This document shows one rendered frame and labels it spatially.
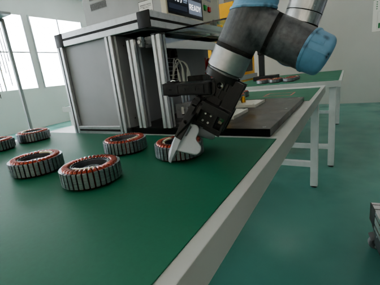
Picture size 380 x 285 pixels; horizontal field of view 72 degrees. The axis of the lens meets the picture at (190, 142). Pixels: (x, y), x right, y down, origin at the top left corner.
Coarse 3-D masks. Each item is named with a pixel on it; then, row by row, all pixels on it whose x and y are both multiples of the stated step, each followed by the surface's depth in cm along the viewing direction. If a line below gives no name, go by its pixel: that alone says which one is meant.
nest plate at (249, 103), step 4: (248, 100) 120; (252, 100) 118; (256, 100) 117; (260, 100) 115; (264, 100) 116; (240, 104) 110; (244, 104) 109; (248, 104) 107; (252, 104) 106; (256, 104) 106; (260, 104) 111
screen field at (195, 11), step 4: (188, 0) 97; (188, 4) 97; (192, 4) 100; (196, 4) 102; (200, 4) 105; (192, 8) 100; (196, 8) 102; (200, 8) 105; (192, 12) 100; (196, 12) 102; (200, 12) 105; (200, 16) 105
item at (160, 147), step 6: (162, 138) 63; (168, 138) 62; (198, 138) 59; (156, 144) 59; (162, 144) 57; (168, 144) 57; (156, 150) 58; (162, 150) 56; (168, 150) 55; (156, 156) 59; (162, 156) 56; (168, 156) 56; (180, 156) 56; (186, 156) 55; (192, 156) 56
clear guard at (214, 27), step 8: (200, 24) 76; (208, 24) 76; (216, 24) 78; (168, 32) 82; (176, 32) 84; (184, 32) 86; (192, 32) 88; (200, 32) 90; (208, 32) 92; (216, 32) 94
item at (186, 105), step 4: (176, 104) 99; (180, 104) 98; (184, 104) 97; (188, 104) 98; (176, 108) 99; (180, 108) 99; (176, 112) 100; (180, 112) 99; (184, 112) 98; (180, 116) 100
